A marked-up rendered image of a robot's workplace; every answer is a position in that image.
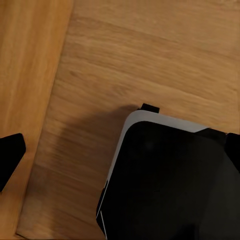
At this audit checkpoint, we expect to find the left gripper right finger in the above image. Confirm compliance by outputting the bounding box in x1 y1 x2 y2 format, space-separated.
224 133 240 173

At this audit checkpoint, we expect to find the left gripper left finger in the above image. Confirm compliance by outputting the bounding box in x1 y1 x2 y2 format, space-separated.
0 132 26 193

